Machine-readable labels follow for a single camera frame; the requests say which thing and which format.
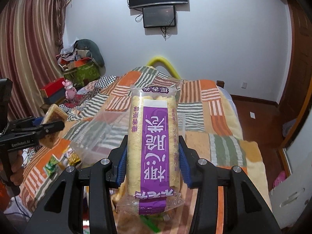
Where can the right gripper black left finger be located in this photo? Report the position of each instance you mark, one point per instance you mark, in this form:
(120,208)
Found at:
(60,211)

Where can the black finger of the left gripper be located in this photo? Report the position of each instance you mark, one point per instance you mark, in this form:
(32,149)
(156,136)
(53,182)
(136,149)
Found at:
(50,131)
(37,121)

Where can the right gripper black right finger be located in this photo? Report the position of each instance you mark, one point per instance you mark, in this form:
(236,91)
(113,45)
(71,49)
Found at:
(245,210)

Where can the brown biscuit packet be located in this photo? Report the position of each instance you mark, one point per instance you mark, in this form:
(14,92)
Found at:
(54,113)

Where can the clear plastic storage bin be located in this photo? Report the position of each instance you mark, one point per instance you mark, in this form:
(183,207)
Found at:
(96,138)

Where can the purple rice cracker packet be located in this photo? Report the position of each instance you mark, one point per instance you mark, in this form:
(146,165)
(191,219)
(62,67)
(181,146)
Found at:
(152,158)

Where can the left human hand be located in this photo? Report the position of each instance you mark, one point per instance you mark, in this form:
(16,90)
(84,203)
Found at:
(18,171)

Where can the red shoe box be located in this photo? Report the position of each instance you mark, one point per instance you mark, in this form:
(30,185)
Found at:
(52,87)

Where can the green snack packet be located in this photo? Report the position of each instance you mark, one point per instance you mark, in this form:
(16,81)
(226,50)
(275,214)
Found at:
(51,167)

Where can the yellow snack packet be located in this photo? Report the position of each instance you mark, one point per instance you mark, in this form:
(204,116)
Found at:
(72,157)

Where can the pink plush toy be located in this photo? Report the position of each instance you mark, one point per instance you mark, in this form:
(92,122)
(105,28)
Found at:
(70,90)

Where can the pink slipper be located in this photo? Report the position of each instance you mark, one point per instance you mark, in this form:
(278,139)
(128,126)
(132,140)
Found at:
(280,178)

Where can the patchwork orange green blanket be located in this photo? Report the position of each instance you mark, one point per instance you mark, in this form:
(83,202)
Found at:
(207,123)

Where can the green patterned box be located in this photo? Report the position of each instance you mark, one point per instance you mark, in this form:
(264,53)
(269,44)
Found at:
(83,75)

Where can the checkered black white cloth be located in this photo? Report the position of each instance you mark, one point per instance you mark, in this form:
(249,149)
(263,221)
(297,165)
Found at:
(105,81)

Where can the striped red beige curtain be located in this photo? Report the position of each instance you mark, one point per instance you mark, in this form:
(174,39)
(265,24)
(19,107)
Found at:
(31,38)

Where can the brown wooden door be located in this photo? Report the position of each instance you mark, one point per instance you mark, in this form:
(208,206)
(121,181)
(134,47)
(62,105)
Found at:
(295,103)

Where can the yellow curved tube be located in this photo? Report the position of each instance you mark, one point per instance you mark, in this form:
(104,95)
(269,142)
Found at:
(165,63)

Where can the white wall socket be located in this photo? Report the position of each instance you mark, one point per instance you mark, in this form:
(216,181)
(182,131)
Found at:
(244,85)

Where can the small black wall monitor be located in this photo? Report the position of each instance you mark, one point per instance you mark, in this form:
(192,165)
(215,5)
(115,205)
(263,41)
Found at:
(159,16)

